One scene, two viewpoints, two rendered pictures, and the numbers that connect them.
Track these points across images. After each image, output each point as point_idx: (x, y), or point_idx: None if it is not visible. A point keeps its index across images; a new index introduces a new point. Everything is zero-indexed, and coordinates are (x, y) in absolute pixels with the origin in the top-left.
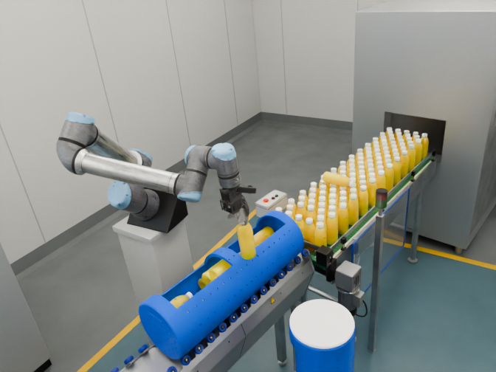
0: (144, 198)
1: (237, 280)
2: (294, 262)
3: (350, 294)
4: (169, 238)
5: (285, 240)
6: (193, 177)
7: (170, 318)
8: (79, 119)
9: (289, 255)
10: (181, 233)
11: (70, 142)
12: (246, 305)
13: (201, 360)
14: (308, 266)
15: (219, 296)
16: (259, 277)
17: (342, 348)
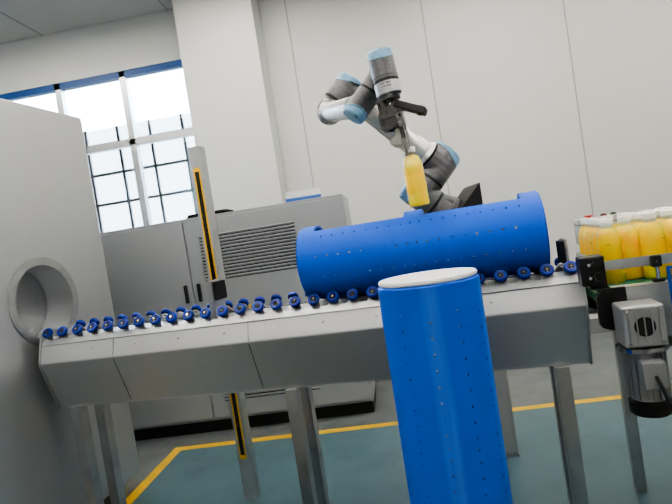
0: (433, 197)
1: (395, 231)
2: (540, 272)
3: (633, 358)
4: None
5: (501, 215)
6: (357, 90)
7: (301, 235)
8: (340, 76)
9: (506, 238)
10: None
11: (326, 95)
12: None
13: (332, 313)
14: (574, 292)
15: (362, 237)
16: (432, 242)
17: (403, 292)
